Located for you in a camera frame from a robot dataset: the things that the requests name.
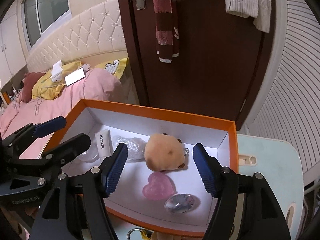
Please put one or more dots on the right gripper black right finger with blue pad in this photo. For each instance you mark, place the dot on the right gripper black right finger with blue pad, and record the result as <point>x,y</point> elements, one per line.
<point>246,205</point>

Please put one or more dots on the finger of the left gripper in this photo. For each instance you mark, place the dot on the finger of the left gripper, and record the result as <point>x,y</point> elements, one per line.
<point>55,158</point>
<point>21,139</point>

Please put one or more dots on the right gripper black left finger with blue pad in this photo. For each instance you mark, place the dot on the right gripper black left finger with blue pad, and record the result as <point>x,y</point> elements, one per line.
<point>77,203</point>

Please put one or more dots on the clear round ball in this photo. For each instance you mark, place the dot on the clear round ball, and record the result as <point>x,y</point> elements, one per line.
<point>89,156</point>

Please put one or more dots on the pig figure keychain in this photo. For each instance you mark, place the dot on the pig figure keychain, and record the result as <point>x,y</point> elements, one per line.
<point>147,234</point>

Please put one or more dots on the pink translucent heart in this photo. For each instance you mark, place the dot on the pink translucent heart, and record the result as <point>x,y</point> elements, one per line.
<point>159,187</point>

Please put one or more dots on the brown bear plush keychain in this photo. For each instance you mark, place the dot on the brown bear plush keychain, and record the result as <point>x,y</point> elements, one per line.
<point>164,153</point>

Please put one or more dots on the pink bed quilt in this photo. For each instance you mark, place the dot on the pink bed quilt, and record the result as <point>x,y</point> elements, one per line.
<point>40,110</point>

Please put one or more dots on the cartoon light green table mat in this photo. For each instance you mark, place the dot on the cartoon light green table mat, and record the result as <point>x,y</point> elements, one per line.
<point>277,160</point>

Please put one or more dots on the yellow pillow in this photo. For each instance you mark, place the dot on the yellow pillow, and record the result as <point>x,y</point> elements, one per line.
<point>50,84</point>

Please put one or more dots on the dark red pillow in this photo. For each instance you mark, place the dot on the dark red pillow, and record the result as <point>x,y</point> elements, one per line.
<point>30,80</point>

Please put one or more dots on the silver clear capsule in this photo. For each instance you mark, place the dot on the silver clear capsule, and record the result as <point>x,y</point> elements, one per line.
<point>181,203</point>

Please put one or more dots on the white charger adapter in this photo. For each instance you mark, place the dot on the white charger adapter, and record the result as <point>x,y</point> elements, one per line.
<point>56,72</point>

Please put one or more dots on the crumpled clear plastic wrap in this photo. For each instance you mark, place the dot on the crumpled clear plastic wrap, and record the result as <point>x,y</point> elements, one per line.
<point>135,147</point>

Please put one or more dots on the orange cardboard box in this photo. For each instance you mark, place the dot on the orange cardboard box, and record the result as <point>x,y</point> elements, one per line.
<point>217,136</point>

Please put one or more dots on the white louvered closet door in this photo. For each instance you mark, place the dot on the white louvered closet door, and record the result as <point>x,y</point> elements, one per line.
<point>287,105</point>

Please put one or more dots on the cream tufted headboard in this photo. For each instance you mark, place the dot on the cream tufted headboard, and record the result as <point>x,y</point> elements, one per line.
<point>97,30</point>

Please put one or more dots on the window with grey glass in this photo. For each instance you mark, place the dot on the window with grey glass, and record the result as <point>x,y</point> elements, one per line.
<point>42,17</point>

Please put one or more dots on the dark brown wooden door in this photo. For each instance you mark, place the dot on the dark brown wooden door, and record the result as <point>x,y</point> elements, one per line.
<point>221,64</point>

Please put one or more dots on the maroon pink striped scarf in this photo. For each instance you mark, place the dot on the maroon pink striped scarf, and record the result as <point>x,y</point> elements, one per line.
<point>167,36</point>

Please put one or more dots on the white knitted sweater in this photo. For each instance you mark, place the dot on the white knitted sweater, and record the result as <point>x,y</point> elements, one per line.
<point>260,10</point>

